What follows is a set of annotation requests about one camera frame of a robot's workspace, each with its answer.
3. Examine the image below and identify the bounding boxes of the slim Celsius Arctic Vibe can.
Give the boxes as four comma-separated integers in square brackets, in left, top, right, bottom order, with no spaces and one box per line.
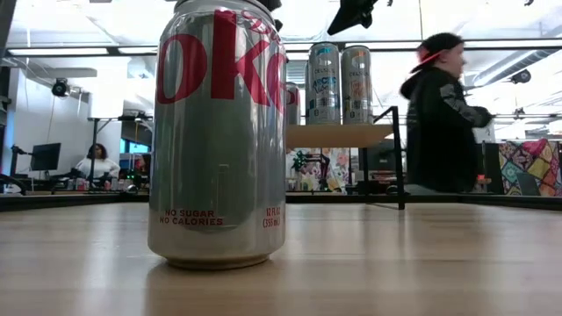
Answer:
[340,45,372,126]
[306,41,342,126]

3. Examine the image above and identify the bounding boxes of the silver Diet Coke can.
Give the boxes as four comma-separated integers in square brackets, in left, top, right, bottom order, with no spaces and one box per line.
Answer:
[148,0,287,270]
[285,82,302,126]

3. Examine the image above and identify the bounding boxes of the wooden shelf black metal legs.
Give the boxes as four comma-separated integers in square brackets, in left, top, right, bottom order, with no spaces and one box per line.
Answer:
[285,105,407,211]

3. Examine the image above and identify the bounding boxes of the white ceiling air vent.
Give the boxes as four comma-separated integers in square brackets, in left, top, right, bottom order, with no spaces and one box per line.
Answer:
[285,59,309,84]

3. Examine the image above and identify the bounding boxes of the walking person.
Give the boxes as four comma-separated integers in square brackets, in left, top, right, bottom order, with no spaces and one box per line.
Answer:
[398,32,495,195]

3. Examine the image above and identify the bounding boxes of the colourful poster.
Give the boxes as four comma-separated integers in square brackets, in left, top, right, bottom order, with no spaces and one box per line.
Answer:
[287,147,352,193]

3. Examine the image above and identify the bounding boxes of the black background cabinet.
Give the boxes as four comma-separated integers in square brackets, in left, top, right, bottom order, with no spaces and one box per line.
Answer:
[476,142,501,195]

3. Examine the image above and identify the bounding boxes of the colourful patchwork quilt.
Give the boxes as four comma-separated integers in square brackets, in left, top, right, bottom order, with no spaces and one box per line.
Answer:
[498,139,562,198]

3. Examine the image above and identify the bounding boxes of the seated person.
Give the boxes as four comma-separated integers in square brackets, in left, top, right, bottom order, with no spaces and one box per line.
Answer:
[133,153,151,190]

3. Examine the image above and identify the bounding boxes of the black-legged background table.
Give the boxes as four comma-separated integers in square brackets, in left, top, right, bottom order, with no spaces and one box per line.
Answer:
[86,112,154,185]

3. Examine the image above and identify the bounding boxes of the black ceiling-mounted device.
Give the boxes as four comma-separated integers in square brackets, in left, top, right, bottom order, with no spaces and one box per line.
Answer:
[51,77,71,98]

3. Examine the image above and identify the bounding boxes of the black background monitor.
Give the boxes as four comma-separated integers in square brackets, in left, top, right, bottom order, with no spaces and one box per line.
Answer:
[29,142,63,173]

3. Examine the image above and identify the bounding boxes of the silver ventilation duct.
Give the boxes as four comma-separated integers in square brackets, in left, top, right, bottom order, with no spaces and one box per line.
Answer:
[472,48,555,88]

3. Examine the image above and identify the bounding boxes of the black aluminium frame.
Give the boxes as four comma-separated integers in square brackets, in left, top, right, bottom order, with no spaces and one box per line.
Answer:
[0,190,562,212]

